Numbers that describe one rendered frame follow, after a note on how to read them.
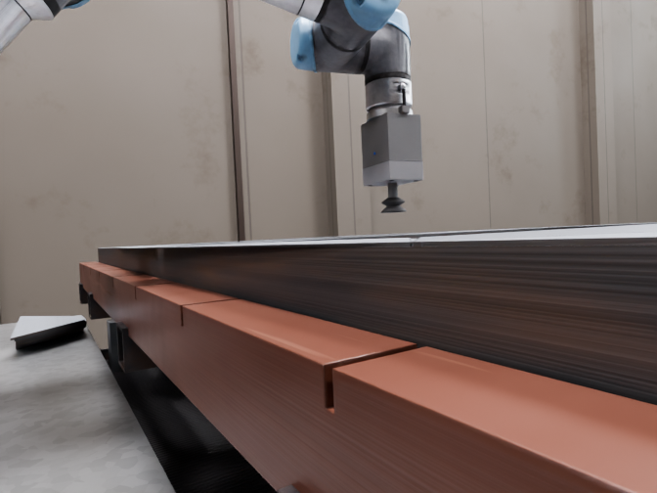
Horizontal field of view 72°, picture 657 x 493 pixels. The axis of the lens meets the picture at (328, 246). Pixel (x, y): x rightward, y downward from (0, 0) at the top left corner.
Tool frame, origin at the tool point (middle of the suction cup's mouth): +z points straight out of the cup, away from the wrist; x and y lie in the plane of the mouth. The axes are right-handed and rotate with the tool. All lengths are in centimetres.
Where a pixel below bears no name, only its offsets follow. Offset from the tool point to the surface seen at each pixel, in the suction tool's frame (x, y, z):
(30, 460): 49, -15, 22
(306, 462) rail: 36, -48, 11
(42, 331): 55, 33, 18
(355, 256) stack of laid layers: 32, -45, 4
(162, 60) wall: 8, 262, -121
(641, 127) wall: -542, 274, -110
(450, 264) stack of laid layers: 31, -50, 5
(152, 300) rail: 38.9, -22.3, 8.1
